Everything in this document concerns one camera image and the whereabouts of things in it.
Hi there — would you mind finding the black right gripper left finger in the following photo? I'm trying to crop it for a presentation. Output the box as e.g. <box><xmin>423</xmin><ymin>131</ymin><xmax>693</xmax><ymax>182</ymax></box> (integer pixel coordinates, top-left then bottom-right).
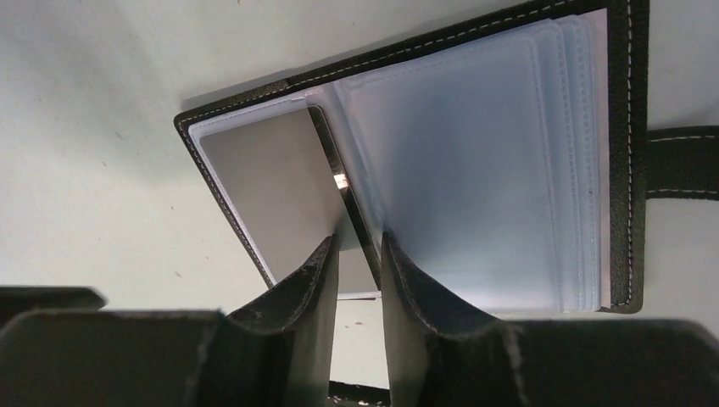
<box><xmin>1</xmin><ymin>236</ymin><xmax>339</xmax><ymax>406</ymax></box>

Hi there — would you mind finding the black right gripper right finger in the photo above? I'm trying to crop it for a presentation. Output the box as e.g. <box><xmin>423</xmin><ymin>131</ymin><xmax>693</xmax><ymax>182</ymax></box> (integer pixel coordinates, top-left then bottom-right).
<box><xmin>381</xmin><ymin>235</ymin><xmax>718</xmax><ymax>406</ymax></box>

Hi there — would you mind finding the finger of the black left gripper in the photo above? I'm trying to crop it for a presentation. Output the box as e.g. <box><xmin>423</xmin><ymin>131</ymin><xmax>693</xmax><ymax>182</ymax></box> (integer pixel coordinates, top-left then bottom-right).
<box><xmin>1</xmin><ymin>286</ymin><xmax>107</xmax><ymax>326</ymax></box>

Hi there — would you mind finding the black leather card holder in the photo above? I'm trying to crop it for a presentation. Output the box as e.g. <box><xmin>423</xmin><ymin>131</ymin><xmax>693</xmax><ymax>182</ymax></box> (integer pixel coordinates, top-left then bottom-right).
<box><xmin>175</xmin><ymin>1</ymin><xmax>718</xmax><ymax>313</ymax></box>

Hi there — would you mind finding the dark card in holder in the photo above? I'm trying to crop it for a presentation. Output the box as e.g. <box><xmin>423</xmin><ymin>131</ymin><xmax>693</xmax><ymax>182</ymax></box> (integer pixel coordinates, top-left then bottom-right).
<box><xmin>198</xmin><ymin>105</ymin><xmax>380</xmax><ymax>300</ymax></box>

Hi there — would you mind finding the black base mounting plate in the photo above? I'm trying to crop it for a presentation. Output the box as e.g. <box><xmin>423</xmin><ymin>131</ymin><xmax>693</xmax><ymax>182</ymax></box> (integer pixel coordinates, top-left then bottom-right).
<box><xmin>325</xmin><ymin>381</ymin><xmax>391</xmax><ymax>407</ymax></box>

